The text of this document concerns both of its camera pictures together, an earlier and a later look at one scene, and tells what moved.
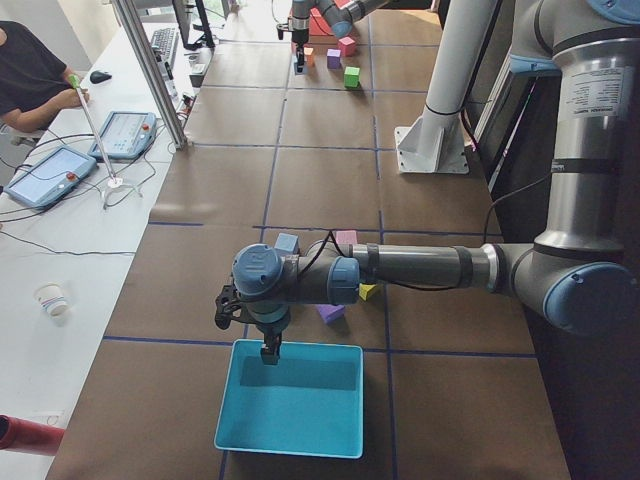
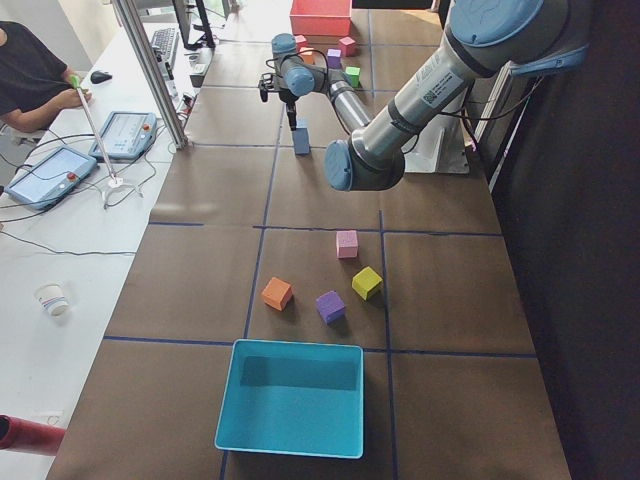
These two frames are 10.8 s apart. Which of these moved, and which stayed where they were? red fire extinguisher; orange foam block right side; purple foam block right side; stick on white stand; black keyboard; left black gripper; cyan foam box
Moved: left black gripper
Stayed: cyan foam box; orange foam block right side; stick on white stand; red fire extinguisher; purple foam block right side; black keyboard
